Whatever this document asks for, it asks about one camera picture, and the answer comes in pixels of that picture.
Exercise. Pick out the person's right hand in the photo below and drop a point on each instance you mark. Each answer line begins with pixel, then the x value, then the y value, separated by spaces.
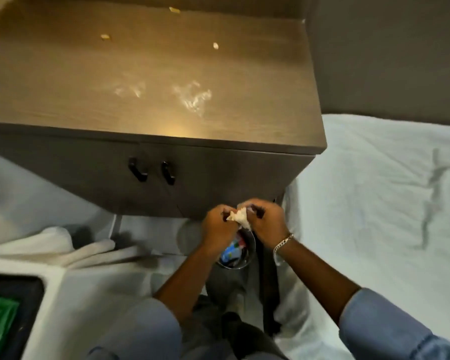
pixel 268 223

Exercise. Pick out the white folded towel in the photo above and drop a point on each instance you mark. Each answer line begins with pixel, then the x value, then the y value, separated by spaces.
pixel 56 247

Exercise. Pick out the white tissue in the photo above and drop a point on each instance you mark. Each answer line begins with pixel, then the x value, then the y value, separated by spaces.
pixel 240 217

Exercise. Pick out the white bedding sheet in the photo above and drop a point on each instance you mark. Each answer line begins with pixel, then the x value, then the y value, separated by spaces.
pixel 26 198

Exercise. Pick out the grey round trash bin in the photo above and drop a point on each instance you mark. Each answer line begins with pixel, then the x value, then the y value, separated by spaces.
pixel 228 284

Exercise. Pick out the bed with white sheet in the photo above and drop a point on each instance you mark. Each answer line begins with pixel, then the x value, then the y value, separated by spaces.
pixel 375 206

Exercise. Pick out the person's left forearm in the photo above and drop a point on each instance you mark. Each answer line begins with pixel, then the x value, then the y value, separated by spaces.
pixel 176 288

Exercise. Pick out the grey upholstered headboard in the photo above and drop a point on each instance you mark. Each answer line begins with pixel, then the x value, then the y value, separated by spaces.
pixel 390 56

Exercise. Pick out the person's right fingers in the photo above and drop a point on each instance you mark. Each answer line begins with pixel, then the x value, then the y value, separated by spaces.
pixel 253 210

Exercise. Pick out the person's left hand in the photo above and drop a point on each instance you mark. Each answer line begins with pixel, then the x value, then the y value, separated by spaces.
pixel 217 230

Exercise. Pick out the person's right forearm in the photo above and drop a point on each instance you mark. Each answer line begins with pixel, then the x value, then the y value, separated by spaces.
pixel 345 292

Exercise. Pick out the person's left fingers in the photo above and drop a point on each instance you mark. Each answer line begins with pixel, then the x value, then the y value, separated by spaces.
pixel 225 213

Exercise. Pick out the white cart top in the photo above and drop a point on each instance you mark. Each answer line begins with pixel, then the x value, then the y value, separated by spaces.
pixel 97 296

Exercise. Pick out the blue wrapper trash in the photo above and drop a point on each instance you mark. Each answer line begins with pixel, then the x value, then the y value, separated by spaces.
pixel 231 253

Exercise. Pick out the black tray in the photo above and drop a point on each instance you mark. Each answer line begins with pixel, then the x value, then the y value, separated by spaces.
pixel 28 299

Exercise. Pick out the brown wooden nightstand cabinet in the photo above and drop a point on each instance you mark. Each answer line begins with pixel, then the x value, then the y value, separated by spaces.
pixel 195 108

